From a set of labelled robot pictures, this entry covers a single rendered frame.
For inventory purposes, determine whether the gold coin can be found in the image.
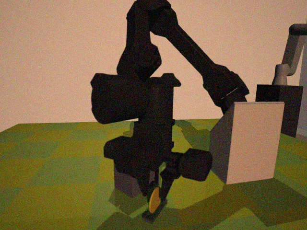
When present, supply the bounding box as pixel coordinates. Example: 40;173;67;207
149;186;161;214

